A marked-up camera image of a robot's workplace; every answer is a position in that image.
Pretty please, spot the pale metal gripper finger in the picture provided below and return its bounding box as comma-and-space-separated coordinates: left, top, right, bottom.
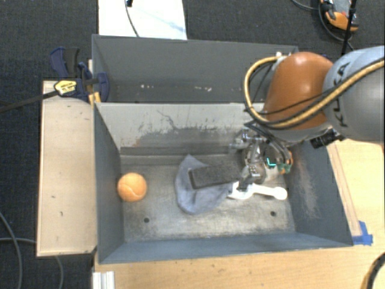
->
237, 165, 257, 191

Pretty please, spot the white plastic scoop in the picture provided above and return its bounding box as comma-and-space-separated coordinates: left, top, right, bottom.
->
227, 181, 289, 201

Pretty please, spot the dark green flat block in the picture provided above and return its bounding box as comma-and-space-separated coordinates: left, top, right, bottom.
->
188, 156, 245, 190

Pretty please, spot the grey-blue cloth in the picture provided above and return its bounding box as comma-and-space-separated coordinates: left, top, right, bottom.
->
174, 154, 239, 216

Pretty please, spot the grey metal bin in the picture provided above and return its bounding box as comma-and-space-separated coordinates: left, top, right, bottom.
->
91, 34, 354, 265

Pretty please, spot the orange ball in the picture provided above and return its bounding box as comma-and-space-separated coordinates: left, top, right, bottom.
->
116, 172, 148, 203

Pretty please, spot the pale wood board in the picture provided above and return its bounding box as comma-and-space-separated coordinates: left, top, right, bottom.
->
35, 79, 99, 257

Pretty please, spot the black cylinder on white bracket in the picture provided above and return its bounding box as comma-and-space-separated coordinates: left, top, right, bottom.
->
309, 129, 345, 149

